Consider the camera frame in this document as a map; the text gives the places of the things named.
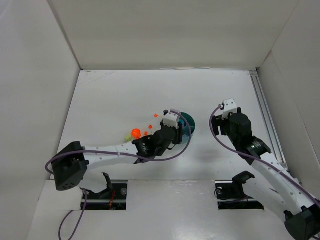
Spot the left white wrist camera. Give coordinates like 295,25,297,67
161,109,180,129

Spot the purple cable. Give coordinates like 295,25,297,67
209,104,320,208
44,109,193,240

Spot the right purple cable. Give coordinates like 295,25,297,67
209,104,320,208

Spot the light green lego upper left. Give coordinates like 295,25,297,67
125,134,132,142

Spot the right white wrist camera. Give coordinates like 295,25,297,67
218,98,238,120

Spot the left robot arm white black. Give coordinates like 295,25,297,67
50,121,184,191

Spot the orange round lego upper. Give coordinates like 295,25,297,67
131,128,142,139

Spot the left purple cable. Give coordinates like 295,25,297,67
44,109,193,240

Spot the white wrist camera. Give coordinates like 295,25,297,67
218,98,238,120
161,109,180,129

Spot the teal round divided container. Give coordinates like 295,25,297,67
179,112,196,145

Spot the aluminium rail right side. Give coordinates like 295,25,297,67
249,70,286,163

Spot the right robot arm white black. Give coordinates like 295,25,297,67
209,103,320,240

